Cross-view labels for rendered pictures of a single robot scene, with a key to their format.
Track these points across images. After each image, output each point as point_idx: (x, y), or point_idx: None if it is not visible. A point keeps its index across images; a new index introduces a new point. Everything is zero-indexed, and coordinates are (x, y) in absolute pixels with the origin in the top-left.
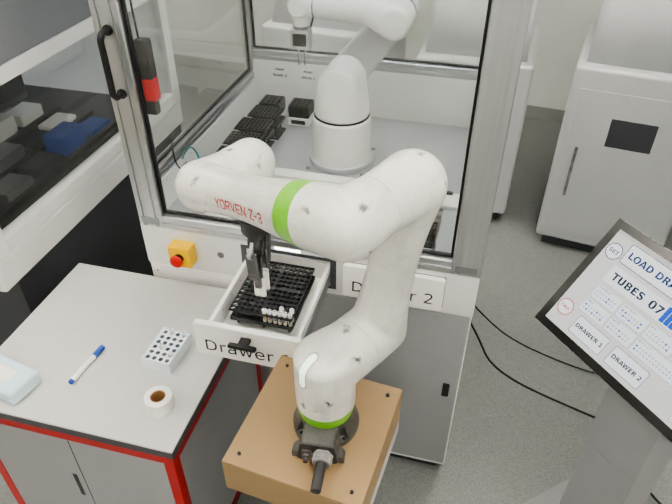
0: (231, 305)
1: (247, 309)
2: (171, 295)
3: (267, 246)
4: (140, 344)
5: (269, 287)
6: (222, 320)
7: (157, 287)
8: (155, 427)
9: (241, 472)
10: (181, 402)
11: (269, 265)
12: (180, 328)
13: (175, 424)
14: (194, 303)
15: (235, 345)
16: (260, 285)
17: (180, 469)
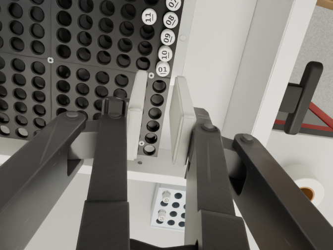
0: (144, 153)
1: (149, 113)
2: (57, 227)
3: (102, 202)
4: (171, 236)
5: (144, 74)
6: (151, 151)
7: (44, 249)
8: (330, 176)
9: None
10: (287, 156)
11: (113, 109)
12: (130, 197)
13: (329, 153)
14: (66, 192)
15: (303, 117)
16: (206, 116)
17: (325, 118)
